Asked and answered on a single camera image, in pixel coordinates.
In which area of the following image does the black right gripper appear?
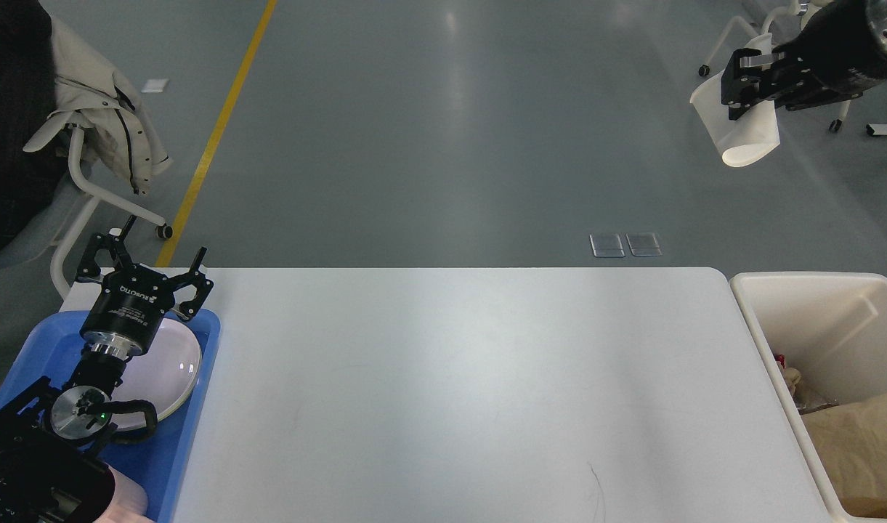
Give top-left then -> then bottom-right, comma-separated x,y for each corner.
720,1 -> 887,121

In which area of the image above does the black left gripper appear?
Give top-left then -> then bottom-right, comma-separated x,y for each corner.
76,215 -> 214,357

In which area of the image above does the white paper cup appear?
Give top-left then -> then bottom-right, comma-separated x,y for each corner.
689,33 -> 781,168

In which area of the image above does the pink plate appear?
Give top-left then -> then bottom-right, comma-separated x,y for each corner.
111,318 -> 202,402

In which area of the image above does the pink mug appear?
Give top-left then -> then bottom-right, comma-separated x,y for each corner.
97,467 -> 154,522

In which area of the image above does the brown paper bag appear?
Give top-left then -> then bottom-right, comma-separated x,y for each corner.
803,394 -> 887,519

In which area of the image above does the foil bag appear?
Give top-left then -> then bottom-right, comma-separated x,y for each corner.
793,381 -> 840,415

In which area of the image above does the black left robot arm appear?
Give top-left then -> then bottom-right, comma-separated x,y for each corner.
0,217 -> 214,522

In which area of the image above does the white rolling chair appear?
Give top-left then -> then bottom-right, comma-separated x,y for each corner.
698,0 -> 851,133

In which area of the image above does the white chair with jacket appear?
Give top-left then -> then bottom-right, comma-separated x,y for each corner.
0,123 -> 174,300

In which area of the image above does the light green plate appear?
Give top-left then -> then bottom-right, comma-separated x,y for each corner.
111,391 -> 193,431

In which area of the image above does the blue plastic tray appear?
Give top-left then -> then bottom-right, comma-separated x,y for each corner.
0,310 -> 221,522

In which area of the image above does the white paper on floor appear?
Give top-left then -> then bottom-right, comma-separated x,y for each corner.
141,78 -> 170,94

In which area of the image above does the floor outlet plate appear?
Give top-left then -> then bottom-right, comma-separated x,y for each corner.
589,234 -> 626,259
625,232 -> 663,257

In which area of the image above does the cream plastic bin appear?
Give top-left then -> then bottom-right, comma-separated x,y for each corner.
731,272 -> 887,522

